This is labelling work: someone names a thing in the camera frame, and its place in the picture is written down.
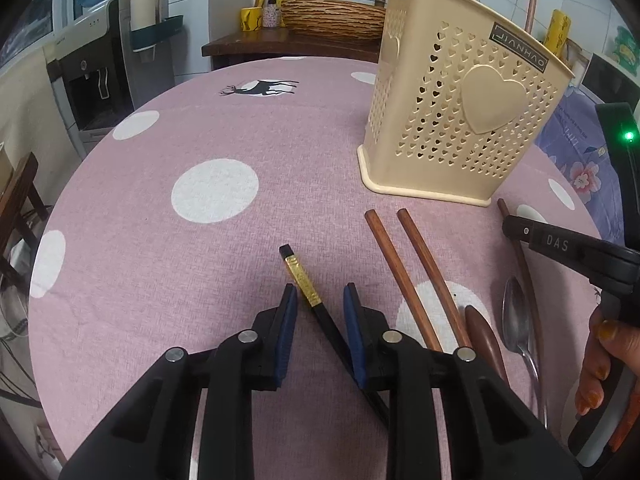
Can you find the white paper cup holder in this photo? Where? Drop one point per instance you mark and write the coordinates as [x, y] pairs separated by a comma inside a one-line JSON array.
[[145, 5]]

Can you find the white black water dispenser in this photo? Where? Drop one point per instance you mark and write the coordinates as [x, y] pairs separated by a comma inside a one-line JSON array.
[[90, 35]]

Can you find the cream plastic utensil holder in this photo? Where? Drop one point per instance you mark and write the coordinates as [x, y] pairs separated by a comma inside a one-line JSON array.
[[450, 125]]

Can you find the yellow roll package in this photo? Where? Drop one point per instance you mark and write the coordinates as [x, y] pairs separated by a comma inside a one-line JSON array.
[[557, 30]]

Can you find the black chopstick with gold band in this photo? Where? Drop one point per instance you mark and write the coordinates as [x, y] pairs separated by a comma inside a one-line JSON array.
[[300, 275]]

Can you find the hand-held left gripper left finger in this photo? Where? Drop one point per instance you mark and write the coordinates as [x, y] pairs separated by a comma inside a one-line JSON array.
[[286, 340]]

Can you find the shiny metal spoon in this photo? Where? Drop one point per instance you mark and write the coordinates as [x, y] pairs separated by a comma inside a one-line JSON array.
[[516, 315]]

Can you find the dark wooden side table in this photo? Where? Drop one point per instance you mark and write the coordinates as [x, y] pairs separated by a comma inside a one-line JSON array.
[[260, 42]]

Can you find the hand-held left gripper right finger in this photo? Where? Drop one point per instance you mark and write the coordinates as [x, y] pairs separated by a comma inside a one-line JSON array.
[[354, 340]]

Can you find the brown wooden spoon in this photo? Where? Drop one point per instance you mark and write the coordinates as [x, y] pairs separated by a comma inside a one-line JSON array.
[[482, 335]]

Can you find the sliding window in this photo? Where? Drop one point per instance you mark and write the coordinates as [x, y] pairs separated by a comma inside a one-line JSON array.
[[45, 10]]

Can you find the person's right hand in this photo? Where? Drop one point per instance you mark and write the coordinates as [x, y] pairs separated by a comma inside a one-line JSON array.
[[607, 340]]

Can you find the woven basket basin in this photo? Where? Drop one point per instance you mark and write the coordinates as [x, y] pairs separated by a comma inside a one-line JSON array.
[[330, 17]]

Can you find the purple floral cloth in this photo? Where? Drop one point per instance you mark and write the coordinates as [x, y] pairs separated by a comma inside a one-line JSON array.
[[575, 160]]

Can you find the floral pump bottle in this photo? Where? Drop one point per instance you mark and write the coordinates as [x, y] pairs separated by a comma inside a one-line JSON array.
[[272, 15]]

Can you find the pink polka dot tablecloth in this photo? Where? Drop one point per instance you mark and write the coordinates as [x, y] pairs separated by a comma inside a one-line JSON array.
[[200, 270]]

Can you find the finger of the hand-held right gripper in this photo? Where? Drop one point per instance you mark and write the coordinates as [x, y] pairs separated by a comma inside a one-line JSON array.
[[555, 245]]

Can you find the yellow mug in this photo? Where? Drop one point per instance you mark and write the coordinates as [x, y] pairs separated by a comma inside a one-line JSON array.
[[250, 20]]

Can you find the dark wooden chair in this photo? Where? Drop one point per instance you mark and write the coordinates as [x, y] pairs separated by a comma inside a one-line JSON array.
[[22, 185]]

